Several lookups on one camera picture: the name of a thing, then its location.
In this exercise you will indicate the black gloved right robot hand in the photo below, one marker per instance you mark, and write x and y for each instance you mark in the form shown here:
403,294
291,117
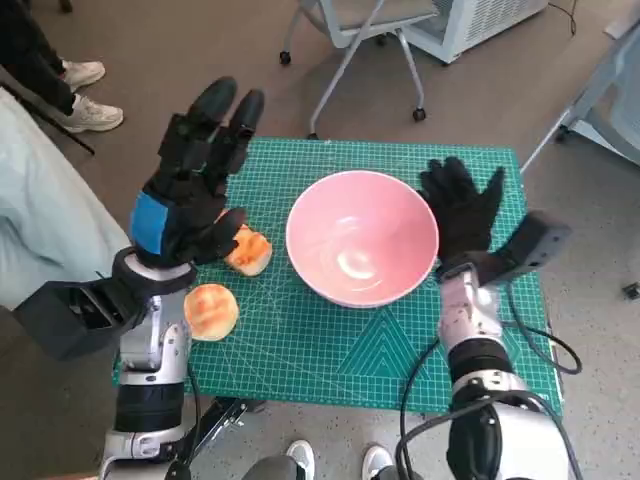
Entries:
460,215

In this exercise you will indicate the black slanted stand leg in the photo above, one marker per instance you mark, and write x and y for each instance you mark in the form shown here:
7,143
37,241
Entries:
75,140

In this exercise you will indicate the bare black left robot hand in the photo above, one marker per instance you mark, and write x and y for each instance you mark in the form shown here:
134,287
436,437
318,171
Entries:
190,200

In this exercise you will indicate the black folding table brace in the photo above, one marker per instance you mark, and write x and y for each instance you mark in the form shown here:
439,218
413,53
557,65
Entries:
230,415

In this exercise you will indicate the green cutting mat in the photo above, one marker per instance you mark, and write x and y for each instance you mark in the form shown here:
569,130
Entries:
310,340

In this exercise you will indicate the small black floor caster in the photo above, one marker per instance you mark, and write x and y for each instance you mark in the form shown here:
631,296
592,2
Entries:
632,291

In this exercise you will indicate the white flat sheet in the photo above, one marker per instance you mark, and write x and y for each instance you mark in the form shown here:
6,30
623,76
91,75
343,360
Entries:
625,25

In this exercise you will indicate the white shoe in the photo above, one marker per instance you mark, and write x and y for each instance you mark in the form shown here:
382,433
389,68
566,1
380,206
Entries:
301,457
376,460

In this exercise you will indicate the standing person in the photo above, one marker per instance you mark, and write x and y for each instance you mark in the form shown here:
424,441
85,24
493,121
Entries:
30,55

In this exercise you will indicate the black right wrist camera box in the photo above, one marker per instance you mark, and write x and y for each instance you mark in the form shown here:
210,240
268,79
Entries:
535,245

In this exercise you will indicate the white mesh chair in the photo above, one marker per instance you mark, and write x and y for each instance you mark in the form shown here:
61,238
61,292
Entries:
615,100

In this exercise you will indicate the white perforated cabinet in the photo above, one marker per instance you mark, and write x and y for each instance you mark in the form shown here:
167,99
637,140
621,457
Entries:
490,20

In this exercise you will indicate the small grey table clip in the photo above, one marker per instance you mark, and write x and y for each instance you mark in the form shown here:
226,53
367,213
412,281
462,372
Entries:
430,416

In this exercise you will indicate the grey wheeled office chair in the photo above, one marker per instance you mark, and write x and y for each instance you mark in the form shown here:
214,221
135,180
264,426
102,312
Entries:
360,20

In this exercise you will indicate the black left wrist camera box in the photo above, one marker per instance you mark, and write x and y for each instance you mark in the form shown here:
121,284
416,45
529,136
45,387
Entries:
60,320

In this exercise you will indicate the long striped toy bread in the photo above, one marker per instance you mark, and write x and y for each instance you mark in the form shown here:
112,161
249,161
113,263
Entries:
250,255

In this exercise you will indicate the seated person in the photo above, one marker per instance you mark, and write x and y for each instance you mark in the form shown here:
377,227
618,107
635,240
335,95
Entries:
45,215

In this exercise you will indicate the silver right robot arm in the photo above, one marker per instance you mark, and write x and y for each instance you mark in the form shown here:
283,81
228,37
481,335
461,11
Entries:
470,310

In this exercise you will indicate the round toy bread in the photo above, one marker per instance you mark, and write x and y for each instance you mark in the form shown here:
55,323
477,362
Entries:
210,310

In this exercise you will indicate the pink bowl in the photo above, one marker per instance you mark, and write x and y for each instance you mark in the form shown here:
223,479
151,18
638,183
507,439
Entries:
360,225

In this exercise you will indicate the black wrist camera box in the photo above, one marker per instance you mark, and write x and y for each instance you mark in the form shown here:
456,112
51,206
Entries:
60,320
535,245

